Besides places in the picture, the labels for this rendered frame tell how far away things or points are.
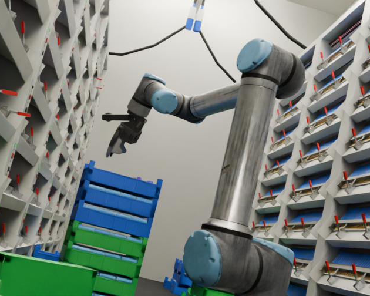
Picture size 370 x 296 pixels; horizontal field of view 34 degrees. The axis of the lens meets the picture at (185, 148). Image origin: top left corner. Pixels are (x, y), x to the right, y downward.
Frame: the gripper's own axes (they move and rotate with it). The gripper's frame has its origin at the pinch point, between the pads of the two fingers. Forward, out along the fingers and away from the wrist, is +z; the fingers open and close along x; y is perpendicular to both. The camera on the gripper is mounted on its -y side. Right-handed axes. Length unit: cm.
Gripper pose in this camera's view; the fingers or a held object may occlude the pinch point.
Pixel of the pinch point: (108, 153)
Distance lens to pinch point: 245.7
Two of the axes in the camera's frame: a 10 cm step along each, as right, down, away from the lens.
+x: 2.2, -0.8, 9.7
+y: 8.5, 5.1, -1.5
